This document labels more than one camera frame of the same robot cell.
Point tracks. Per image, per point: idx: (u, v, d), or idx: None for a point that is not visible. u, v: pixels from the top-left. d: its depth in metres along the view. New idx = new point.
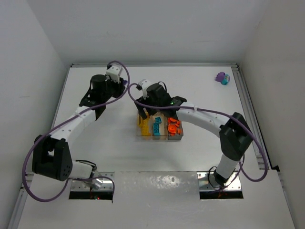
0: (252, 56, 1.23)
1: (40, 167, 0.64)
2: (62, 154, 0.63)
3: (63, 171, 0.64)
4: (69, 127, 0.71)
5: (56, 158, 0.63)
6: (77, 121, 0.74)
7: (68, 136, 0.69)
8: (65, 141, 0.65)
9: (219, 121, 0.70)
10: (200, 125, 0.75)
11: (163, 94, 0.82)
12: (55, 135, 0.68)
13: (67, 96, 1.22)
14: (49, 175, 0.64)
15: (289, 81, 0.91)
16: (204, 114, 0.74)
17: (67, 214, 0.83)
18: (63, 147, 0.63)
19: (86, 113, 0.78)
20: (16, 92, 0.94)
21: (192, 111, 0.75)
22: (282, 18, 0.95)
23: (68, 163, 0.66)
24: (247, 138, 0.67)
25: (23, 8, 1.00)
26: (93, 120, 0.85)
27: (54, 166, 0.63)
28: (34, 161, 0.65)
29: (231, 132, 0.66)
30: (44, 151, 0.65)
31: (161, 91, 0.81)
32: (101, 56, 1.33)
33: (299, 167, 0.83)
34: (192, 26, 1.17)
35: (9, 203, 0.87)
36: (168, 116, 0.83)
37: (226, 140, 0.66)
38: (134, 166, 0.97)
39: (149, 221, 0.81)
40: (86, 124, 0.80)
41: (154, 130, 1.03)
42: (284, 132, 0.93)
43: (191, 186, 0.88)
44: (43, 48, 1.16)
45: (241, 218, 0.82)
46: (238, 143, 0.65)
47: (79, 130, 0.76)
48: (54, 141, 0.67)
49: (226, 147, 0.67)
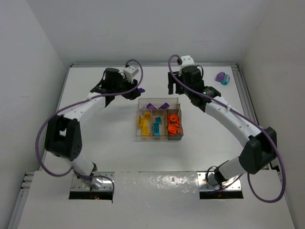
0: (252, 56, 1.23)
1: (52, 145, 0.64)
2: (74, 133, 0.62)
3: (73, 150, 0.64)
4: (81, 109, 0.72)
5: (67, 136, 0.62)
6: (89, 105, 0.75)
7: (80, 117, 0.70)
8: (76, 121, 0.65)
9: (249, 131, 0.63)
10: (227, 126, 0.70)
11: (197, 82, 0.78)
12: (67, 115, 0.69)
13: (67, 96, 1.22)
14: (60, 154, 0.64)
15: (289, 81, 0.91)
16: (235, 116, 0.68)
17: (67, 214, 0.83)
18: (75, 126, 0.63)
19: (97, 99, 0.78)
20: (16, 92, 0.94)
21: (224, 109, 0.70)
22: (283, 18, 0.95)
23: (78, 142, 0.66)
24: (271, 156, 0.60)
25: (23, 8, 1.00)
26: (102, 107, 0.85)
27: (66, 144, 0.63)
28: (46, 139, 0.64)
29: (260, 146, 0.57)
30: (56, 130, 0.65)
31: (197, 77, 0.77)
32: (101, 56, 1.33)
33: (299, 167, 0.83)
34: (192, 26, 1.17)
35: (9, 204, 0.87)
36: (196, 104, 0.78)
37: (250, 152, 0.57)
38: (134, 166, 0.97)
39: (149, 222, 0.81)
40: (97, 110, 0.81)
41: (154, 130, 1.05)
42: (284, 132, 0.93)
43: (191, 186, 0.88)
44: (44, 48, 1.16)
45: (241, 218, 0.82)
46: (261, 159, 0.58)
47: (89, 114, 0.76)
48: (66, 121, 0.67)
49: (246, 158, 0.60)
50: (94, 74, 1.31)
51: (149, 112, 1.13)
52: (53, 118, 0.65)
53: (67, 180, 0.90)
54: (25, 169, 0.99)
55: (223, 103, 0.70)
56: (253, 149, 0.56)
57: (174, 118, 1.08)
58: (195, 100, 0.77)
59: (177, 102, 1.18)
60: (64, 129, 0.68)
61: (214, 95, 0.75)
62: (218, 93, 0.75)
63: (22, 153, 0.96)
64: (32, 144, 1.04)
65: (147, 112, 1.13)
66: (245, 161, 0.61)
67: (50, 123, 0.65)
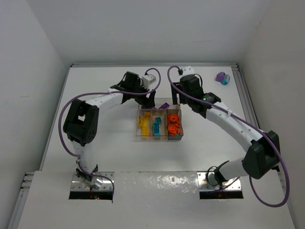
0: (252, 56, 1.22)
1: (70, 126, 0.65)
2: (93, 118, 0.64)
3: (88, 134, 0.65)
4: (101, 99, 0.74)
5: (86, 119, 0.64)
6: (109, 98, 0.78)
7: (98, 106, 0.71)
8: (97, 108, 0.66)
9: (251, 135, 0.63)
10: (228, 131, 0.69)
11: (196, 88, 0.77)
12: (89, 102, 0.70)
13: (67, 96, 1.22)
14: (76, 136, 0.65)
15: (289, 82, 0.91)
16: (236, 121, 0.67)
17: (67, 214, 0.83)
18: (95, 112, 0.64)
19: (116, 94, 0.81)
20: (16, 92, 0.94)
21: (225, 114, 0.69)
22: (283, 18, 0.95)
23: (94, 128, 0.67)
24: (275, 160, 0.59)
25: (24, 9, 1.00)
26: (117, 104, 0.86)
27: (83, 128, 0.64)
28: (66, 120, 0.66)
29: (263, 150, 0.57)
30: (76, 113, 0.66)
31: (195, 84, 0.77)
32: (101, 55, 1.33)
33: (299, 167, 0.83)
34: (192, 26, 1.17)
35: (9, 204, 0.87)
36: (197, 111, 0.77)
37: (253, 157, 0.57)
38: (134, 166, 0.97)
39: (149, 222, 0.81)
40: (113, 104, 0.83)
41: (154, 129, 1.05)
42: (285, 132, 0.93)
43: (191, 186, 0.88)
44: (44, 48, 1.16)
45: (242, 218, 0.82)
46: (265, 162, 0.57)
47: (107, 106, 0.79)
48: (87, 107, 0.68)
49: (249, 162, 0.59)
50: (94, 74, 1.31)
51: (149, 112, 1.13)
52: (76, 100, 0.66)
53: (67, 180, 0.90)
54: (25, 169, 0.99)
55: (223, 109, 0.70)
56: (254, 152, 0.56)
57: (174, 118, 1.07)
58: (195, 107, 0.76)
59: None
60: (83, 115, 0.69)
61: (214, 101, 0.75)
62: (217, 98, 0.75)
63: (22, 153, 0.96)
64: (32, 145, 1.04)
65: (147, 112, 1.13)
66: (249, 166, 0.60)
67: (71, 106, 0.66)
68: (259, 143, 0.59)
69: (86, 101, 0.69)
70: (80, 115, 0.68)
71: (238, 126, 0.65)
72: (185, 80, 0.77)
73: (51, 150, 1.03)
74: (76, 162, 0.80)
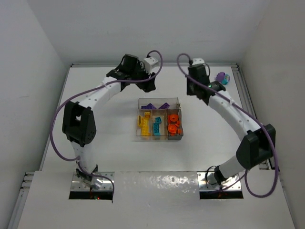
0: (252, 56, 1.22)
1: (68, 130, 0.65)
2: (88, 120, 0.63)
3: (87, 135, 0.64)
4: (96, 97, 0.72)
5: (82, 122, 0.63)
6: (104, 92, 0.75)
7: (93, 106, 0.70)
8: (91, 109, 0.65)
9: (249, 126, 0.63)
10: (228, 120, 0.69)
11: (203, 75, 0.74)
12: (83, 103, 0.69)
13: (67, 96, 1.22)
14: (76, 138, 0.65)
15: (289, 81, 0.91)
16: (236, 110, 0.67)
17: (67, 215, 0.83)
18: (89, 115, 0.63)
19: (112, 85, 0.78)
20: (16, 92, 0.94)
21: (227, 103, 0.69)
22: (283, 18, 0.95)
23: (92, 129, 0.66)
24: (267, 153, 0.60)
25: (23, 8, 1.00)
26: (118, 91, 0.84)
27: (80, 130, 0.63)
28: (63, 124, 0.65)
29: (257, 141, 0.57)
30: (72, 117, 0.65)
31: (202, 71, 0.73)
32: (100, 56, 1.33)
33: (299, 167, 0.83)
34: (192, 26, 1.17)
35: (9, 204, 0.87)
36: (199, 98, 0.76)
37: (247, 146, 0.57)
38: (134, 166, 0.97)
39: (149, 222, 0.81)
40: (112, 95, 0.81)
41: (154, 130, 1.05)
42: (285, 132, 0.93)
43: (191, 186, 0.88)
44: (44, 48, 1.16)
45: (242, 218, 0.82)
46: (257, 154, 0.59)
47: (104, 100, 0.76)
48: (81, 109, 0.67)
49: (242, 150, 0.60)
50: (94, 74, 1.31)
51: (149, 112, 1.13)
52: (69, 104, 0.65)
53: (67, 180, 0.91)
54: (25, 169, 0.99)
55: (227, 97, 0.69)
56: (249, 142, 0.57)
57: (174, 118, 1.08)
58: (199, 93, 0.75)
59: (177, 101, 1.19)
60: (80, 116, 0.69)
61: (218, 89, 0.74)
62: (222, 88, 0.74)
63: (22, 153, 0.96)
64: (32, 144, 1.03)
65: (147, 112, 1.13)
66: (241, 156, 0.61)
67: (66, 109, 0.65)
68: (255, 134, 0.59)
69: (79, 103, 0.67)
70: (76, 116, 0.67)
71: (238, 116, 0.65)
72: (192, 66, 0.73)
73: (51, 150, 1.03)
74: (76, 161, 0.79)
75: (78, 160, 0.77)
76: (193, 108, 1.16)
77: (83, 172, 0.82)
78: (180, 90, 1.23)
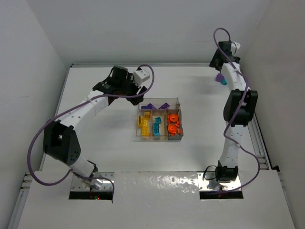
0: (252, 56, 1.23)
1: (50, 150, 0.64)
2: (70, 141, 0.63)
3: (70, 156, 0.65)
4: (79, 114, 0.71)
5: (64, 142, 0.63)
6: (89, 108, 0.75)
7: (76, 124, 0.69)
8: (73, 130, 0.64)
9: (239, 87, 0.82)
10: (228, 81, 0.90)
11: (226, 49, 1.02)
12: (65, 121, 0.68)
13: (67, 96, 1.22)
14: (57, 159, 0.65)
15: (288, 81, 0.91)
16: (236, 73, 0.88)
17: (67, 215, 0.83)
18: (71, 136, 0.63)
19: (97, 99, 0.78)
20: (16, 92, 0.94)
21: (233, 69, 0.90)
22: (282, 18, 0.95)
23: (76, 149, 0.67)
24: (246, 113, 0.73)
25: (23, 8, 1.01)
26: (105, 106, 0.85)
27: (63, 151, 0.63)
28: (44, 144, 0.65)
29: (238, 98, 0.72)
30: (54, 136, 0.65)
31: (228, 46, 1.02)
32: (100, 56, 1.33)
33: (299, 167, 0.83)
34: (192, 26, 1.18)
35: (9, 204, 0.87)
36: (218, 65, 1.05)
37: (229, 98, 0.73)
38: (134, 167, 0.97)
39: (149, 222, 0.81)
40: (97, 110, 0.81)
41: (155, 130, 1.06)
42: (284, 132, 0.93)
43: (191, 186, 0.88)
44: (44, 48, 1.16)
45: (241, 217, 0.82)
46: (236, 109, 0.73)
47: (89, 117, 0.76)
48: (63, 128, 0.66)
49: (228, 104, 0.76)
50: (93, 74, 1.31)
51: (149, 112, 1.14)
52: (50, 124, 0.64)
53: (68, 180, 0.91)
54: (25, 169, 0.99)
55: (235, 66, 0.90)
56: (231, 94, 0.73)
57: (174, 118, 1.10)
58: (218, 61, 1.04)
59: (177, 102, 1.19)
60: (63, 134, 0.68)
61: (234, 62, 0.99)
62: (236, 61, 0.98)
63: (22, 153, 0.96)
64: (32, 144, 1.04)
65: (147, 112, 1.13)
66: (226, 109, 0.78)
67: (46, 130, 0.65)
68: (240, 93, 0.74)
69: (61, 121, 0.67)
70: (58, 135, 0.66)
71: (235, 76, 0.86)
72: (221, 42, 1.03)
73: None
74: (71, 171, 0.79)
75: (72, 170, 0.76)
76: (193, 108, 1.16)
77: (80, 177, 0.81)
78: (180, 90, 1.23)
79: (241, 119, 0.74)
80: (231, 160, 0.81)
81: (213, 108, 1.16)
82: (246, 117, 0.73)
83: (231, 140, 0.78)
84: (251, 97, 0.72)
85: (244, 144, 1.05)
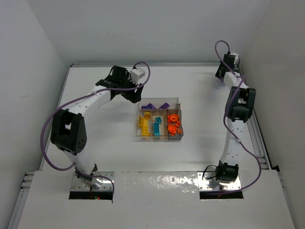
0: (252, 56, 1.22)
1: (57, 139, 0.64)
2: (79, 128, 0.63)
3: (78, 143, 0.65)
4: (86, 104, 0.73)
5: (72, 130, 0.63)
6: (95, 99, 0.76)
7: (84, 112, 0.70)
8: (81, 116, 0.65)
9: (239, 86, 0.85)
10: (229, 85, 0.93)
11: (229, 62, 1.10)
12: (72, 110, 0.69)
13: (67, 96, 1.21)
14: (65, 147, 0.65)
15: (288, 81, 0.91)
16: (236, 77, 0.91)
17: (67, 214, 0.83)
18: (79, 121, 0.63)
19: (102, 93, 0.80)
20: (16, 92, 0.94)
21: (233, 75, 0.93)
22: (283, 18, 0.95)
23: (83, 136, 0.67)
24: (245, 109, 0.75)
25: (23, 8, 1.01)
26: (107, 100, 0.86)
27: (71, 139, 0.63)
28: (53, 132, 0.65)
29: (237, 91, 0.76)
30: (62, 124, 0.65)
31: (231, 59, 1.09)
32: (100, 55, 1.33)
33: (299, 166, 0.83)
34: (192, 26, 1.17)
35: (10, 204, 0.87)
36: None
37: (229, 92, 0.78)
38: (134, 167, 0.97)
39: (149, 222, 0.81)
40: (101, 103, 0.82)
41: (155, 130, 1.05)
42: (285, 132, 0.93)
43: (191, 186, 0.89)
44: (44, 48, 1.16)
45: (242, 218, 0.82)
46: (236, 104, 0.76)
47: (94, 108, 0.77)
48: (71, 116, 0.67)
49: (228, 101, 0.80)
50: (93, 74, 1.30)
51: (149, 112, 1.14)
52: (58, 111, 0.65)
53: (68, 180, 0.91)
54: (25, 169, 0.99)
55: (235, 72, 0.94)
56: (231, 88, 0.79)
57: (174, 118, 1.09)
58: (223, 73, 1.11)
59: (177, 101, 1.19)
60: (69, 123, 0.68)
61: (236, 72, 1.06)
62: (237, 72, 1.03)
63: (23, 152, 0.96)
64: (32, 144, 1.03)
65: (147, 112, 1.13)
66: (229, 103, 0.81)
67: (54, 118, 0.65)
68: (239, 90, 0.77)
69: (69, 109, 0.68)
70: (66, 124, 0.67)
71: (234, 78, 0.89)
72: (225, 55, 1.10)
73: (51, 150, 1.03)
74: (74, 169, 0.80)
75: (75, 167, 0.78)
76: (193, 108, 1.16)
77: (81, 175, 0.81)
78: (180, 90, 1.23)
79: (240, 114, 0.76)
80: (232, 158, 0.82)
81: (214, 108, 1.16)
82: (245, 113, 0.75)
83: (231, 134, 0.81)
84: (249, 94, 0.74)
85: (245, 144, 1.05)
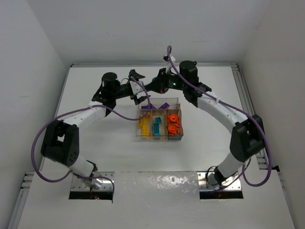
0: (252, 56, 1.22)
1: (48, 150, 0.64)
2: (72, 140, 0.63)
3: (70, 156, 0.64)
4: (81, 117, 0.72)
5: (65, 142, 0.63)
6: (91, 113, 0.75)
7: (79, 124, 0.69)
8: (76, 127, 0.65)
9: (238, 118, 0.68)
10: (216, 115, 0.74)
11: (192, 78, 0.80)
12: (67, 120, 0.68)
13: (67, 96, 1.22)
14: (56, 160, 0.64)
15: (288, 82, 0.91)
16: (223, 105, 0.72)
17: (66, 214, 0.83)
18: (73, 134, 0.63)
19: (97, 108, 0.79)
20: (16, 92, 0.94)
21: (214, 101, 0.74)
22: (282, 18, 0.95)
23: (75, 150, 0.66)
24: (259, 142, 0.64)
25: (23, 8, 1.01)
26: (101, 117, 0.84)
27: (62, 150, 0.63)
28: (44, 144, 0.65)
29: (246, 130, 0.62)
30: (55, 136, 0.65)
31: (194, 72, 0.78)
32: (100, 56, 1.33)
33: (299, 167, 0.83)
34: (192, 26, 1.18)
35: (10, 204, 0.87)
36: (189, 99, 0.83)
37: (237, 136, 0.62)
38: (133, 167, 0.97)
39: (149, 222, 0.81)
40: (96, 119, 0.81)
41: (155, 130, 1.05)
42: (284, 132, 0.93)
43: (191, 186, 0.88)
44: (44, 48, 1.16)
45: (241, 218, 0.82)
46: (249, 144, 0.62)
47: (89, 122, 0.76)
48: (65, 127, 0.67)
49: (234, 143, 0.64)
50: (94, 74, 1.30)
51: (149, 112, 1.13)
52: (53, 122, 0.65)
53: (68, 180, 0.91)
54: (25, 169, 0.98)
55: (212, 96, 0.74)
56: (239, 135, 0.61)
57: (174, 118, 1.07)
58: (188, 96, 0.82)
59: (177, 102, 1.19)
60: (62, 135, 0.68)
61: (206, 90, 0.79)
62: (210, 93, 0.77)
63: (23, 152, 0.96)
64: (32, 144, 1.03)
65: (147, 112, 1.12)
66: (235, 150, 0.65)
67: (48, 129, 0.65)
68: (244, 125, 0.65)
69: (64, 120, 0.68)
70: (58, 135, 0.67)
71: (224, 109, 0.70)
72: (184, 68, 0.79)
73: None
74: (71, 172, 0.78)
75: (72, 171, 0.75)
76: (193, 108, 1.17)
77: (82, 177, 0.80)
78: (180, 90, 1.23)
79: (258, 150, 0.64)
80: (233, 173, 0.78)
81: None
82: (260, 146, 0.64)
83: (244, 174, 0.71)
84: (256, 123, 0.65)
85: None
